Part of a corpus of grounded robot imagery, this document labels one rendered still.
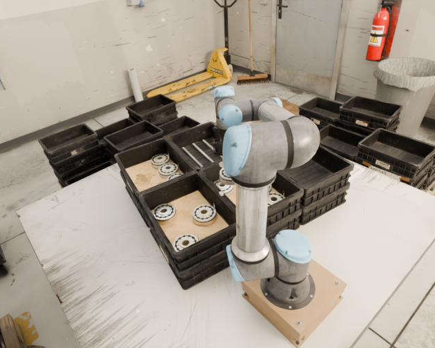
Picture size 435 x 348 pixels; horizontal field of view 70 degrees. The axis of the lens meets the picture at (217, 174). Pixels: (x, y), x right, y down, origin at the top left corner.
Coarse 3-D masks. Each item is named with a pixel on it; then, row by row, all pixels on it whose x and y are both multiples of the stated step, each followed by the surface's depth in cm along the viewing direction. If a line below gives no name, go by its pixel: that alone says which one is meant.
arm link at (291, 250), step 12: (276, 240) 97; (288, 240) 97; (300, 240) 97; (276, 252) 95; (288, 252) 93; (300, 252) 94; (276, 264) 94; (288, 264) 95; (300, 264) 95; (276, 276) 98; (288, 276) 99; (300, 276) 99
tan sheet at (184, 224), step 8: (176, 200) 147; (184, 200) 146; (192, 200) 146; (200, 200) 145; (176, 208) 143; (184, 208) 142; (192, 208) 142; (184, 216) 138; (192, 216) 137; (168, 224) 135; (176, 224) 134; (184, 224) 134; (192, 224) 133; (216, 224) 132; (224, 224) 132; (168, 232) 131; (176, 232) 131; (184, 232) 130; (192, 232) 130; (200, 232) 130; (208, 232) 129
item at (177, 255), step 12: (180, 180) 143; (204, 180) 143; (144, 192) 138; (216, 192) 134; (144, 204) 131; (228, 204) 127; (156, 228) 122; (228, 228) 117; (168, 240) 114; (204, 240) 113; (180, 252) 109; (192, 252) 112
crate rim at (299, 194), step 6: (204, 168) 148; (204, 174) 145; (282, 174) 140; (210, 180) 141; (288, 180) 136; (216, 186) 137; (222, 192) 133; (300, 192) 129; (228, 198) 130; (288, 198) 127; (294, 198) 128; (234, 204) 127; (276, 204) 124; (282, 204) 126; (270, 210) 124
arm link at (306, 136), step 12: (252, 108) 107; (264, 108) 100; (276, 108) 94; (252, 120) 109; (264, 120) 97; (276, 120) 87; (288, 120) 72; (300, 120) 73; (300, 132) 69; (312, 132) 71; (300, 144) 69; (312, 144) 71; (300, 156) 70; (312, 156) 73
